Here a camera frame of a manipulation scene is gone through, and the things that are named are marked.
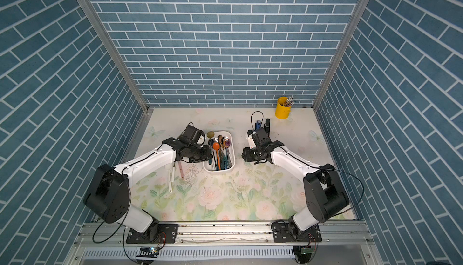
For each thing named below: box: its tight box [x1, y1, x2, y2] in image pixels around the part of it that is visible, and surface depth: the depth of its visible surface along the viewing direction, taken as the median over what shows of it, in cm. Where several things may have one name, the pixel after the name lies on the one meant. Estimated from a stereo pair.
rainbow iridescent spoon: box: [223, 136, 231, 169], surface depth 102 cm
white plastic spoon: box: [167, 169, 173, 194], surface depth 89 cm
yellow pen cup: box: [274, 96, 292, 120], surface depth 114 cm
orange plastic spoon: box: [212, 142, 222, 171], surface depth 101 cm
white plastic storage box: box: [203, 130, 236, 173], surface depth 99 cm
